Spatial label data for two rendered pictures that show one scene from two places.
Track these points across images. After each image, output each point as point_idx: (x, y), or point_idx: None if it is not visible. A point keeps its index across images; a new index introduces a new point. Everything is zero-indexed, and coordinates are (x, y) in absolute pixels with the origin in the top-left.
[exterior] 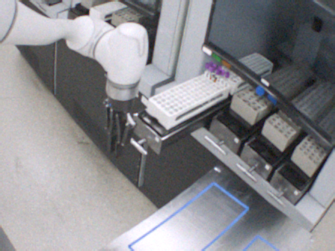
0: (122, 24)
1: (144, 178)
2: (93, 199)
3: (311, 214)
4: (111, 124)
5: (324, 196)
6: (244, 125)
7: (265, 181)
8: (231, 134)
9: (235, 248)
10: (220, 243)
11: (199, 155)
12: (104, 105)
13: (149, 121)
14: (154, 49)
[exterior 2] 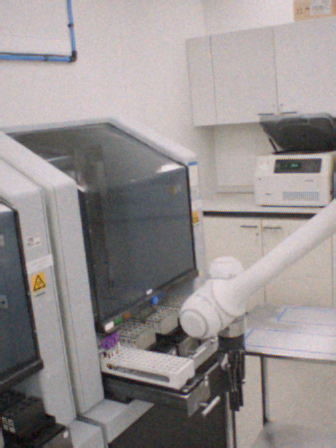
0: (222, 261)
1: None
2: None
3: None
4: (235, 375)
5: None
6: (161, 341)
7: (198, 348)
8: (169, 354)
9: (296, 325)
10: (296, 330)
11: (158, 416)
12: (228, 368)
13: (192, 383)
14: (50, 412)
